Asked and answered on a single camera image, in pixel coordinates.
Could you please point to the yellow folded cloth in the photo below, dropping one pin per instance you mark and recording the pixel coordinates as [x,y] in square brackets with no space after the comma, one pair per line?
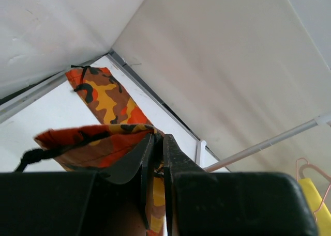
[317,206]

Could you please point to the white metal clothes rack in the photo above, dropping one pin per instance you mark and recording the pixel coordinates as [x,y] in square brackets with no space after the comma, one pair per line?
[319,120]

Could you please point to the orange camouflage trousers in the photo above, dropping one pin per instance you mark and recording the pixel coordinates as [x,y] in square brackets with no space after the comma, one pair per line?
[122,125]

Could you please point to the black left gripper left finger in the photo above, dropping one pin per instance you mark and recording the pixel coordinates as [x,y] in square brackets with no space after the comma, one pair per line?
[115,200]

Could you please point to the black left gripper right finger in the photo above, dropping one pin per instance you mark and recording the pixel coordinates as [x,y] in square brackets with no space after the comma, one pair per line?
[230,203]

